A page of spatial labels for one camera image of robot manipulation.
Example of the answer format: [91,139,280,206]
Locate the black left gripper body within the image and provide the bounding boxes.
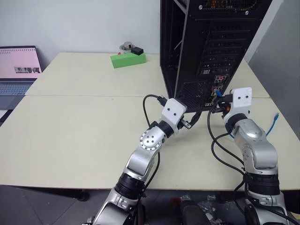
[178,114,192,131]

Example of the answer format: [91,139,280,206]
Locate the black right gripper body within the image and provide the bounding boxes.
[217,94,233,115]

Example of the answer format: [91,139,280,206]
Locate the blue ethernet cable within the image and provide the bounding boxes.
[216,89,280,139]

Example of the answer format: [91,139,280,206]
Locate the black computer tower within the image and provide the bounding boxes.
[160,0,273,113]

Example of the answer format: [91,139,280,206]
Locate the grey partition panel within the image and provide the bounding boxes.
[243,0,300,142]

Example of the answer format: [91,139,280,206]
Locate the green rectangular box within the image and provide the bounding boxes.
[110,52,147,69]

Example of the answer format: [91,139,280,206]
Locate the silver metal tape roll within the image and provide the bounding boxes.
[119,41,137,55]

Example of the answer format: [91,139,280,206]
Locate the open laptop with pink screen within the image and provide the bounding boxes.
[0,45,43,111]

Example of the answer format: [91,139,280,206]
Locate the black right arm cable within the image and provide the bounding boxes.
[207,103,249,213]

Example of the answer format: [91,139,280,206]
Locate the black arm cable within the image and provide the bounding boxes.
[207,103,249,213]
[140,94,170,195]

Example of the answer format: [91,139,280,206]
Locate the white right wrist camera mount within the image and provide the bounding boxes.
[222,87,253,123]

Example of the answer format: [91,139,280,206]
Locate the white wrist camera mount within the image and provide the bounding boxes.
[222,87,253,123]
[161,98,188,136]

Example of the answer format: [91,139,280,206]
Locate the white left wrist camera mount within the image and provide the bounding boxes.
[161,98,188,136]

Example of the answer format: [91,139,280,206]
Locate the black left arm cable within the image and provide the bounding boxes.
[140,94,170,195]

